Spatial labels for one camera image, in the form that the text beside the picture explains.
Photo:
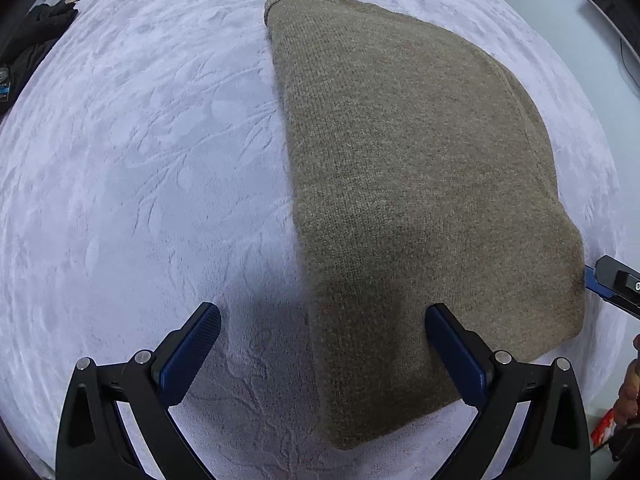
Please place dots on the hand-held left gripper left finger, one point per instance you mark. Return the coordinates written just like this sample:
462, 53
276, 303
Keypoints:
192, 350

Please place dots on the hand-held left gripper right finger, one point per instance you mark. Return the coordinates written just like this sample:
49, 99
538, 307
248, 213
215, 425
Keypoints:
457, 355

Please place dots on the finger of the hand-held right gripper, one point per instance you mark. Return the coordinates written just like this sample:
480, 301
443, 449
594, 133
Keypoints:
614, 280

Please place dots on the brown knit sweater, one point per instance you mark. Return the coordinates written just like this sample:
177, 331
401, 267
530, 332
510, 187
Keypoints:
400, 185

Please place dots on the person's right hand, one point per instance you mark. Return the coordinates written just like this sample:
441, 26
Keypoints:
631, 385

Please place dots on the red snack packet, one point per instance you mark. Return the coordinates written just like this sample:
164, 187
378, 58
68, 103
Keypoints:
605, 426

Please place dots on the lavender fleece blanket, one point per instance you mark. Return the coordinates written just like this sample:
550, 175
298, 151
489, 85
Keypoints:
150, 160

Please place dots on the black jacket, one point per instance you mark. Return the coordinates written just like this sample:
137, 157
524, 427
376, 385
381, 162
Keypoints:
30, 45

